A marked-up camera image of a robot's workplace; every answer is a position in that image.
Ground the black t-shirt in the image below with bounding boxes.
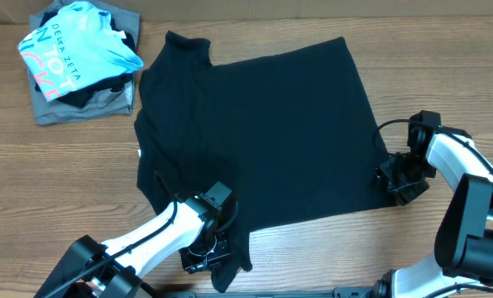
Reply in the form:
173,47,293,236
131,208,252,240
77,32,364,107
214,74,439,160
134,32,394,292

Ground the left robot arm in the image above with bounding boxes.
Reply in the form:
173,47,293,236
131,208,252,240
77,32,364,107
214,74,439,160
36,182,238,298

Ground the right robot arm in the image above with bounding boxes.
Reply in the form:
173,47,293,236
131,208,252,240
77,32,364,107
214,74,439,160
365,110,493,298

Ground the light blue printed t-shirt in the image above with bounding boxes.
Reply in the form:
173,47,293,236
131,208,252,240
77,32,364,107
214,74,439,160
17,1,143,103

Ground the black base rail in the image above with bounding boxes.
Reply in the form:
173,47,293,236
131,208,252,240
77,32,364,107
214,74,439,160
151,286,390,298

